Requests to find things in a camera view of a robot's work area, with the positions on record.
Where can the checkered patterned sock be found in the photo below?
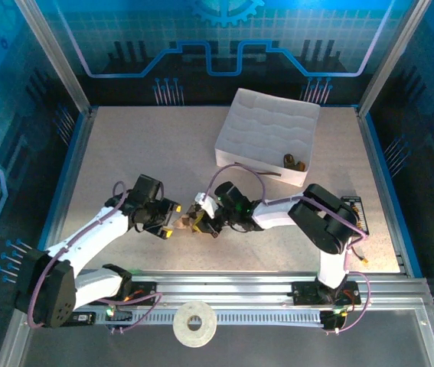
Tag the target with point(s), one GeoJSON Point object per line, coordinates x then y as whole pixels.
{"type": "Point", "coordinates": [186, 221]}

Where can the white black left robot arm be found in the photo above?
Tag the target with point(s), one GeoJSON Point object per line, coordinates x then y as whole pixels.
{"type": "Point", "coordinates": [94, 237]}

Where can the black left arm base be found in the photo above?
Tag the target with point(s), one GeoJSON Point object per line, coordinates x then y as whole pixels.
{"type": "Point", "coordinates": [142, 292]}

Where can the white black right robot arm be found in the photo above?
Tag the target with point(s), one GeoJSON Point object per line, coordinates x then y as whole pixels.
{"type": "Point", "coordinates": [274, 216]}

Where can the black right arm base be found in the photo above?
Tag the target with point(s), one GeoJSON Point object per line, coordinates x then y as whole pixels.
{"type": "Point", "coordinates": [308, 294]}

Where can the white tape roll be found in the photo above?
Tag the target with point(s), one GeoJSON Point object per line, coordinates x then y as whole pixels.
{"type": "Point", "coordinates": [182, 325]}

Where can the black labelled device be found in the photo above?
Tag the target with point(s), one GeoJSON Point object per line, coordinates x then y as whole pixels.
{"type": "Point", "coordinates": [82, 318]}

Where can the black connector board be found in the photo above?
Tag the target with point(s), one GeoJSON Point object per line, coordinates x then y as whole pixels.
{"type": "Point", "coordinates": [360, 208]}

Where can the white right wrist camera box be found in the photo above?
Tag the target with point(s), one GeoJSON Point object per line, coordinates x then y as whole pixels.
{"type": "Point", "coordinates": [206, 204]}

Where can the aluminium mounting rail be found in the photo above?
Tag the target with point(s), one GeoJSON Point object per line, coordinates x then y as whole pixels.
{"type": "Point", "coordinates": [232, 284]}

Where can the aluminium frame post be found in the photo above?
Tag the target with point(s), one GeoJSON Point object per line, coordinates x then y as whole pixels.
{"type": "Point", "coordinates": [54, 53]}
{"type": "Point", "coordinates": [392, 53]}

